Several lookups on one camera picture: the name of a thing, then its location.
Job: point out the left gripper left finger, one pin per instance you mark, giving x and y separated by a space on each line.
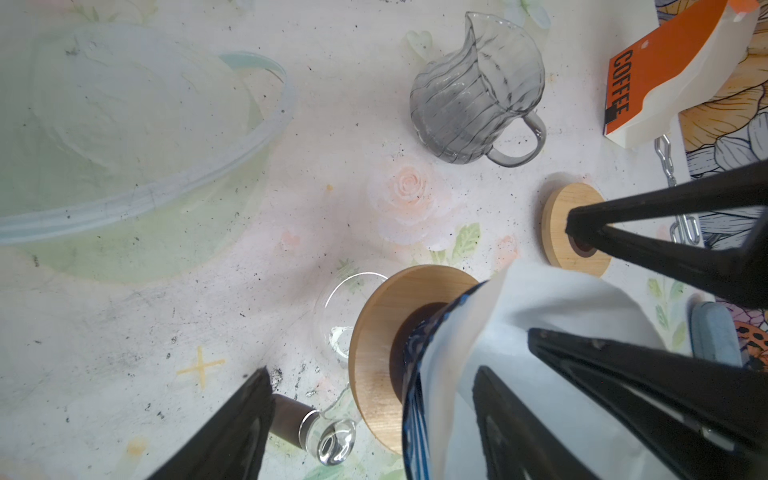
231 445

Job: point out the clear plastic bowl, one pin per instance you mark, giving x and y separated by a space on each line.
129 156

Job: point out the blue grey oval stone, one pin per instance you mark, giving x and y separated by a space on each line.
713 335

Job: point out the white paper coffee filter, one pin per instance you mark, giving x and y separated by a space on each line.
500 377

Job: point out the blue glass dripper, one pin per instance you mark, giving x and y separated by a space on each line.
430 318

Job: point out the grey ribbed glass pitcher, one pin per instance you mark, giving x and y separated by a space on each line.
461 103

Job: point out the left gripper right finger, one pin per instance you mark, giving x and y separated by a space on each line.
516 445

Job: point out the orange white coffee bag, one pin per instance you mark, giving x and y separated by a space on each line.
698 55

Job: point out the clear glass carafe wooden handle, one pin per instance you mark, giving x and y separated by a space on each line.
321 417

